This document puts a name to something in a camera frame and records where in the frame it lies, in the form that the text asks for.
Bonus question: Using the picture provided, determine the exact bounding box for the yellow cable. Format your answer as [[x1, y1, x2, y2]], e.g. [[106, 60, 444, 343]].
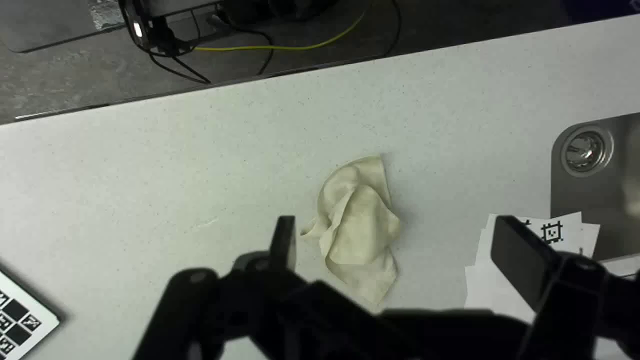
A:
[[191, 2, 372, 55]]

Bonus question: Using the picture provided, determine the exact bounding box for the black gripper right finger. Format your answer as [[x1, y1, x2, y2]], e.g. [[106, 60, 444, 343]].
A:
[[489, 214, 640, 360]]

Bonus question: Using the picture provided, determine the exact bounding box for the cream mesh cloth towel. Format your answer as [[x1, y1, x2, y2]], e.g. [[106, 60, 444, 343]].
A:
[[297, 154, 404, 305]]

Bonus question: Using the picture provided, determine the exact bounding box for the white paper printed marker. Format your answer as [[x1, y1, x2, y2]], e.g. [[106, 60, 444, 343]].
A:
[[464, 211, 535, 311], [517, 210, 602, 258]]

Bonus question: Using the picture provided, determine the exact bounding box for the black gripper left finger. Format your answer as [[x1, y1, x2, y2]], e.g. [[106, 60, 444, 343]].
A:
[[131, 214, 376, 360]]

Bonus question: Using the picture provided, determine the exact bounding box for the black stand base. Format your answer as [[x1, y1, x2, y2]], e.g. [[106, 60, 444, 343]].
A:
[[117, 0, 201, 58]]

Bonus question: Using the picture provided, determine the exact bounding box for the grey metal mount plate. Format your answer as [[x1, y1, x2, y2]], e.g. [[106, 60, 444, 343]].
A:
[[549, 110, 640, 262]]

